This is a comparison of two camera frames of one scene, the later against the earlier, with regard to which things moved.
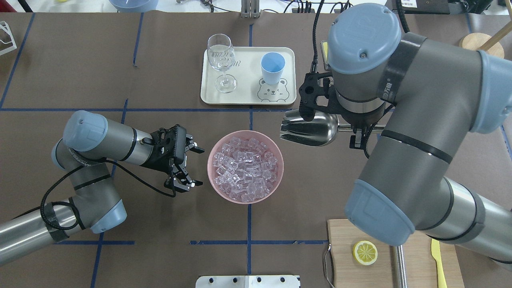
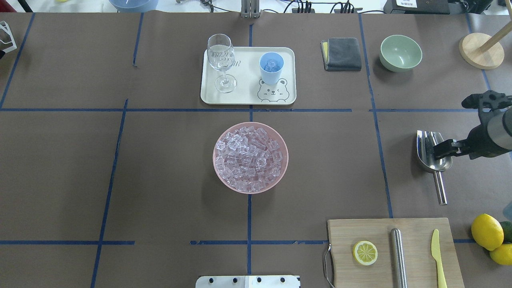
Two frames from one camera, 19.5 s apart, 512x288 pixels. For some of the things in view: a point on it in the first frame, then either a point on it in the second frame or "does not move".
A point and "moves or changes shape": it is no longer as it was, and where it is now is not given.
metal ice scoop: [322, 131] moves or changes shape
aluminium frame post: [250, 9] does not move
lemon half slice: [365, 253] does not move
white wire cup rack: [14, 47] does not move
